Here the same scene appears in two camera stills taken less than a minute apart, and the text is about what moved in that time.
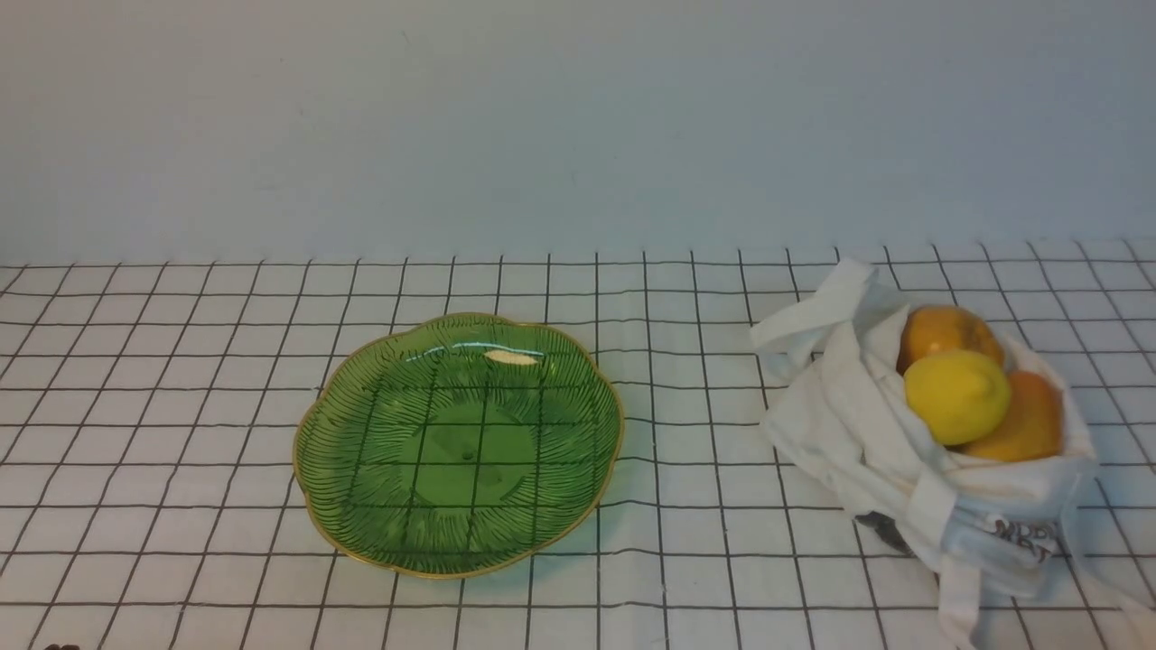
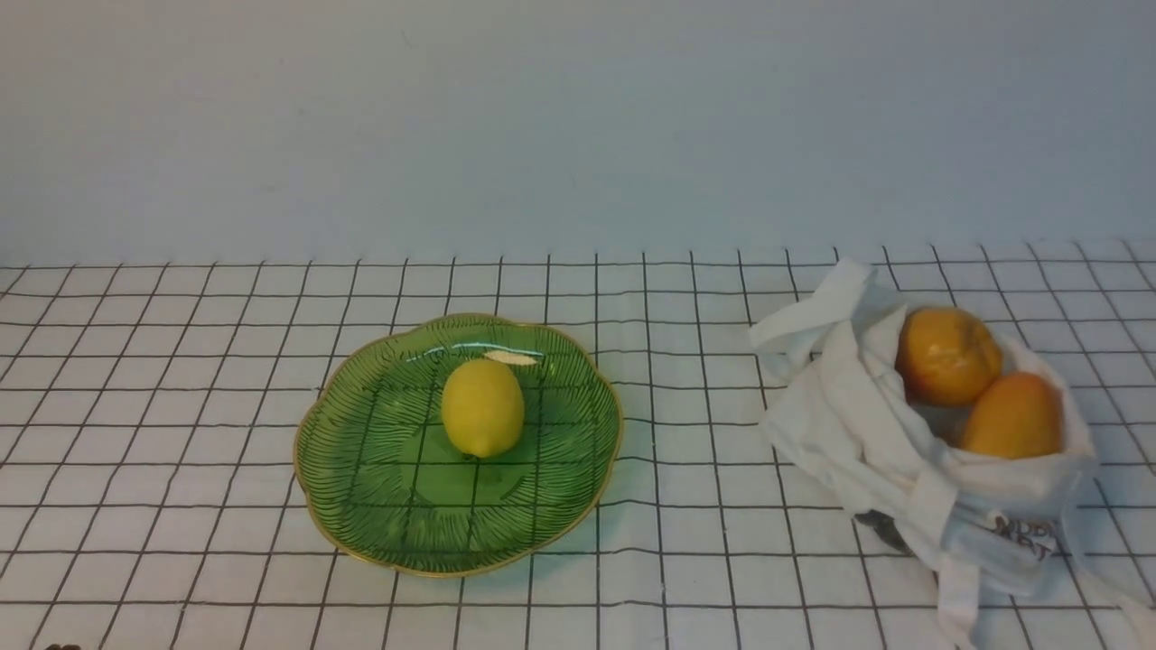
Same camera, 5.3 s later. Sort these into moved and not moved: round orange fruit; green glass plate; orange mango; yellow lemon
Moved: yellow lemon
Not moved: orange mango; green glass plate; round orange fruit
